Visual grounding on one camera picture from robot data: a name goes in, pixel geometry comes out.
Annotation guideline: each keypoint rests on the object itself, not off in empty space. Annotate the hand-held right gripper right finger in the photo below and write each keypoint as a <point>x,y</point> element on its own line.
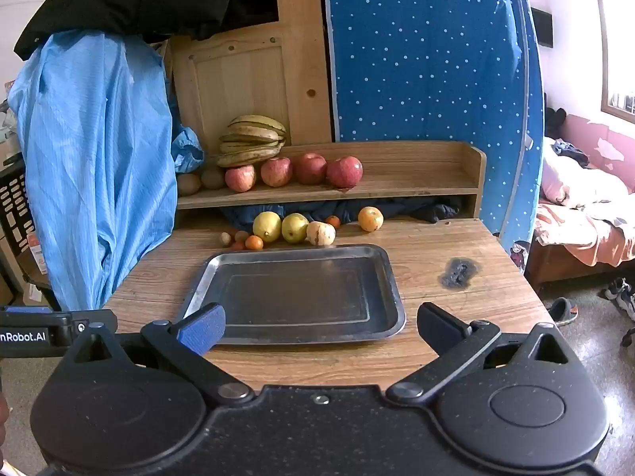
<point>439,325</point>

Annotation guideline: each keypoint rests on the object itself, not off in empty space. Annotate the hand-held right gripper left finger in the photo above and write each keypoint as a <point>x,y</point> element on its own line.
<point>203,327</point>

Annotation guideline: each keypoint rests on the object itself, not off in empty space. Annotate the small brown fruit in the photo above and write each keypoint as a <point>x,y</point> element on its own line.
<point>241,236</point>
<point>225,239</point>

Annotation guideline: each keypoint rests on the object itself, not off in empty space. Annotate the small tangerine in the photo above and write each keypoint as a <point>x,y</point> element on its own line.
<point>333,221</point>
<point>254,243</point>

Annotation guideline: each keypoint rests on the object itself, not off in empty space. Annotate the metal tray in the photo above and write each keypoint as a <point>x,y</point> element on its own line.
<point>297,297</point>

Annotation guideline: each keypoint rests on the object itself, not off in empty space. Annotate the yellow lemon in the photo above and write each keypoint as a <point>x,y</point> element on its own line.
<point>267,226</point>

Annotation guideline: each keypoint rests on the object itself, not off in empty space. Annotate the orange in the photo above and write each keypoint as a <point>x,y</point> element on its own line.
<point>370,218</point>

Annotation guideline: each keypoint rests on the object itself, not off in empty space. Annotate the yellow-green pear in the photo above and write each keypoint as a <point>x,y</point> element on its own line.
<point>295,228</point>

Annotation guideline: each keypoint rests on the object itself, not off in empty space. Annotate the pale spotted pear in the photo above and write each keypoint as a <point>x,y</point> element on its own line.
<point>321,234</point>

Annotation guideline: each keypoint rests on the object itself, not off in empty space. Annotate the slipper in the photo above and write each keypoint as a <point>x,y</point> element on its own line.
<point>563,310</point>

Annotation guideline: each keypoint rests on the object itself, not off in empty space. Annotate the black crate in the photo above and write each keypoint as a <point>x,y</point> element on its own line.
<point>15,208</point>

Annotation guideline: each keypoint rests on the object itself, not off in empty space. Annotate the brown kiwi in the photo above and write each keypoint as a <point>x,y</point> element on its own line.
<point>213,177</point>
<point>188,184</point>

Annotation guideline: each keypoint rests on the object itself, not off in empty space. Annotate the dark blue cloth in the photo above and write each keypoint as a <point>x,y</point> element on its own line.
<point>347,207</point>

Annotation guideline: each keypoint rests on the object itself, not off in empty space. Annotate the red apple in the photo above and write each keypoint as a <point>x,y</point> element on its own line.
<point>311,168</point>
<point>345,172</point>
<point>240,178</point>
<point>276,172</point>

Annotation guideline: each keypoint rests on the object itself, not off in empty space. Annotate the wooden shelf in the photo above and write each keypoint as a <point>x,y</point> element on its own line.
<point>411,168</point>

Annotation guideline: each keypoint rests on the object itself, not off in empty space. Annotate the pink bedding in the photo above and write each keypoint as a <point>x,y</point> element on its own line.
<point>570,223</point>

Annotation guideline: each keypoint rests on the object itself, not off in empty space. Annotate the blue plastic bag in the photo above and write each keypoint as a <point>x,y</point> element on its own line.
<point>186,151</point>

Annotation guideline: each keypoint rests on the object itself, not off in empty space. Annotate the sneaker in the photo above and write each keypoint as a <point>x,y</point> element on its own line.
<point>620,297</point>

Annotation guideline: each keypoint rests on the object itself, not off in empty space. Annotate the light blue plastic cover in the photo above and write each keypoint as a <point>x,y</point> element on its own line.
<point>89,158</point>

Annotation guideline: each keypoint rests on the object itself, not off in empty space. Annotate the bunch of bananas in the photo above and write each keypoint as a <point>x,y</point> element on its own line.
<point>248,144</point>

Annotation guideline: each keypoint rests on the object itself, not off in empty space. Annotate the dark clothes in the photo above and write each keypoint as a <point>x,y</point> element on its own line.
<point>570,151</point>

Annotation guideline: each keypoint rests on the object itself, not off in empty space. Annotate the wooden cabinet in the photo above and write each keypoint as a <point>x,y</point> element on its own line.
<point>233,84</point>

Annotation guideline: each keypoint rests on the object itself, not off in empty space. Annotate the blue dotted fabric wardrobe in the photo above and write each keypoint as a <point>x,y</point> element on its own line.
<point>421,59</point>

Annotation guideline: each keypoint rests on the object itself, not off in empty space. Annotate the window frame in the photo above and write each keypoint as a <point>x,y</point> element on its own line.
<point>607,59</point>

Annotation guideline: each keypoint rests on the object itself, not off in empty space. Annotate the black wall box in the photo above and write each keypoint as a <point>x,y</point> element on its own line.
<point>543,27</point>

